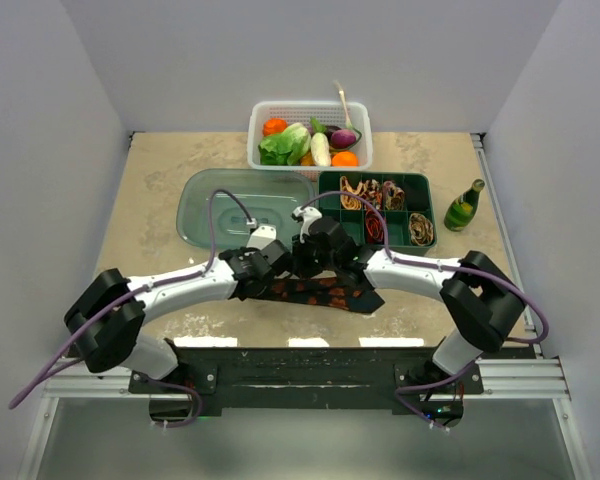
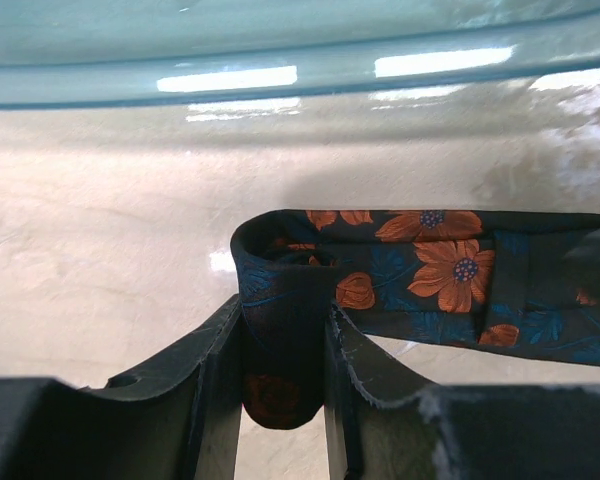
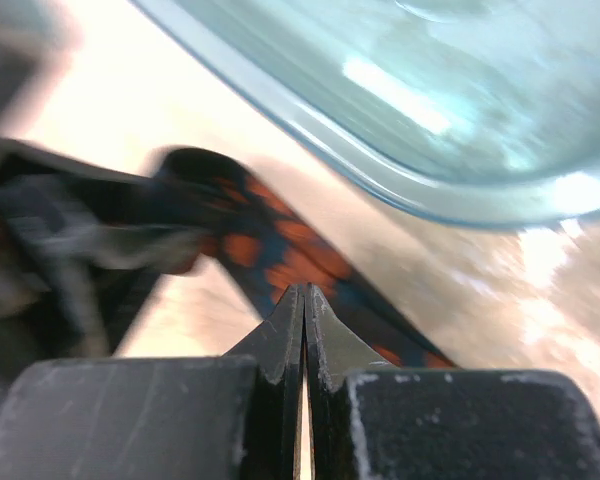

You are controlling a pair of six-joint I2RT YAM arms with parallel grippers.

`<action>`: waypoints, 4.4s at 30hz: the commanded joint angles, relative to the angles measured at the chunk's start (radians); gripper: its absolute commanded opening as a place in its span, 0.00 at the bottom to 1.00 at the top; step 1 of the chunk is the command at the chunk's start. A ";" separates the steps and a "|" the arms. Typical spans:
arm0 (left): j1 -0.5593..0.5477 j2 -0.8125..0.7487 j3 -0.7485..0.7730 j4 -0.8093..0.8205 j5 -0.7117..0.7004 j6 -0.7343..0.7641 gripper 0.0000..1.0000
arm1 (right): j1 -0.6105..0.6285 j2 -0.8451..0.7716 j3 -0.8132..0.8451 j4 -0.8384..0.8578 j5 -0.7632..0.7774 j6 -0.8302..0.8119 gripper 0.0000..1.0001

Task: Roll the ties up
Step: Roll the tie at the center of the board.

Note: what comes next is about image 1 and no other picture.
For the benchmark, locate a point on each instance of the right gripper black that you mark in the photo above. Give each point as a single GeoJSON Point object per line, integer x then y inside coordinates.
{"type": "Point", "coordinates": [300, 268]}

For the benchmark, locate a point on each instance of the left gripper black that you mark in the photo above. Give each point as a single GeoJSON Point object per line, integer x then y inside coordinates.
{"type": "Point", "coordinates": [248, 252]}

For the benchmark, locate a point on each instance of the dark floral orange tie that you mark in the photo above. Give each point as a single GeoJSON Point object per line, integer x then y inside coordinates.
{"type": "Point", "coordinates": [325, 292]}

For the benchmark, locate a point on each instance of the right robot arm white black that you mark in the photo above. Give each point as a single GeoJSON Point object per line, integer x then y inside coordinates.
{"type": "Point", "coordinates": [474, 291]}

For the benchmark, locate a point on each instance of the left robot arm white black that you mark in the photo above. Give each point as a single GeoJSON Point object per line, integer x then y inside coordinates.
{"type": "Point", "coordinates": [106, 321]}

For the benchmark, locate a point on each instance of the yellow rolled tie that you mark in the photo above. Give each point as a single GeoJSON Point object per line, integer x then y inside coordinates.
{"type": "Point", "coordinates": [351, 199]}

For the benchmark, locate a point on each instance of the red black rolled tie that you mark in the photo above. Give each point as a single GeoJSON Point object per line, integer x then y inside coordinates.
{"type": "Point", "coordinates": [374, 226]}

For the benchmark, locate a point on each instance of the dark red patterned rolled tie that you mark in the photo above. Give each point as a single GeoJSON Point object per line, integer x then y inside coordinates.
{"type": "Point", "coordinates": [373, 193]}

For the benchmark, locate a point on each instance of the clear teal plastic bin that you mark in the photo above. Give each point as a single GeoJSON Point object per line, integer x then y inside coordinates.
{"type": "Point", "coordinates": [220, 201]}

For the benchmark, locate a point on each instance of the purple gold rolled tie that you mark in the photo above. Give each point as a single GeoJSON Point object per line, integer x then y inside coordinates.
{"type": "Point", "coordinates": [393, 196]}

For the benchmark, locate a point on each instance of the orange fruit toy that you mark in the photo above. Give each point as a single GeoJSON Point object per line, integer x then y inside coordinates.
{"type": "Point", "coordinates": [344, 159]}

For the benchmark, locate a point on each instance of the green compartment organizer tray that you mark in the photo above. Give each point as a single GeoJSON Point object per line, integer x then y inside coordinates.
{"type": "Point", "coordinates": [418, 200]}

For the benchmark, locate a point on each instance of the brown patterned rolled tie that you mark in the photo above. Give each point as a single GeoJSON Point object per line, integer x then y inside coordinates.
{"type": "Point", "coordinates": [421, 230]}

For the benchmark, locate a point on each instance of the white radish toy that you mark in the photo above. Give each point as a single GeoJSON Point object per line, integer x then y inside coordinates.
{"type": "Point", "coordinates": [320, 150]}

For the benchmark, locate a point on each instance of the green lettuce toy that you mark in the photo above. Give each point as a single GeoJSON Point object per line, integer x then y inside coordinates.
{"type": "Point", "coordinates": [285, 148]}

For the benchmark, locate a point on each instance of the purple turnip toy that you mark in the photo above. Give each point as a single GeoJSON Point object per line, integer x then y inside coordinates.
{"type": "Point", "coordinates": [343, 139]}

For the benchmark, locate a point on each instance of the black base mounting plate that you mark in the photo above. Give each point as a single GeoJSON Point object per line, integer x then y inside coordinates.
{"type": "Point", "coordinates": [399, 379]}

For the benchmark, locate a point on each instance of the white green onion toy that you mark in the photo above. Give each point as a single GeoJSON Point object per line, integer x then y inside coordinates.
{"type": "Point", "coordinates": [342, 97]}

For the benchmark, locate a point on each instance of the white perforated basket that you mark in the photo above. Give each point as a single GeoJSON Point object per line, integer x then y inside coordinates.
{"type": "Point", "coordinates": [328, 112]}

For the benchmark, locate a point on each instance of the green glass bottle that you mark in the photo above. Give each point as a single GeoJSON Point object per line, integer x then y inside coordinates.
{"type": "Point", "coordinates": [462, 210]}

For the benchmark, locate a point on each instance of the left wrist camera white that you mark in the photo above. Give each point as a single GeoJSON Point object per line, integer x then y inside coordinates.
{"type": "Point", "coordinates": [260, 236]}

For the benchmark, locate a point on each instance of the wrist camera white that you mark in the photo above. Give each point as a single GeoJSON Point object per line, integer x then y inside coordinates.
{"type": "Point", "coordinates": [306, 216]}
{"type": "Point", "coordinates": [260, 236]}

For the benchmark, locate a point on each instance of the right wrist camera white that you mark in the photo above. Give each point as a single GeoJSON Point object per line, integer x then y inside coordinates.
{"type": "Point", "coordinates": [306, 216]}

